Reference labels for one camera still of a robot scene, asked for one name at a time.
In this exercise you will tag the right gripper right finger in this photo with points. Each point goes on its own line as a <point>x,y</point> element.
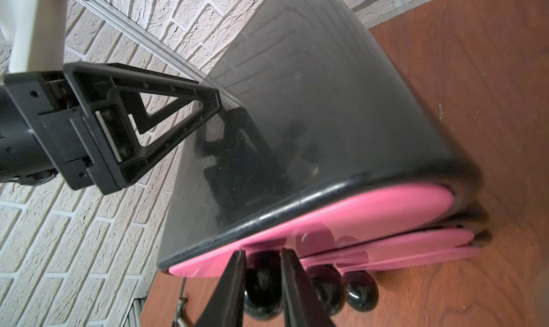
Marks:
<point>301,306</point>

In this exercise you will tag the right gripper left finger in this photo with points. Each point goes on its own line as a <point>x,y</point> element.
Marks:
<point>226,306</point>

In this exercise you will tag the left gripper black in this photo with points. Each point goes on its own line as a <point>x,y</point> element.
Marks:
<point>84,123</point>

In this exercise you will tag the black drawer cabinet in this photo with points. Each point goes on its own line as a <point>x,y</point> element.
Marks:
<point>323,106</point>

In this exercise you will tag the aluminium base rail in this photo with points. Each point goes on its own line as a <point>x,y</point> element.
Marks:
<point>134,313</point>

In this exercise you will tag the left aluminium corner post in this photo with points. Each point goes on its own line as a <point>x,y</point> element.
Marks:
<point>138,34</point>

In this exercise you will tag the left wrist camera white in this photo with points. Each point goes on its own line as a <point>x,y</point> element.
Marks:
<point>36,31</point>

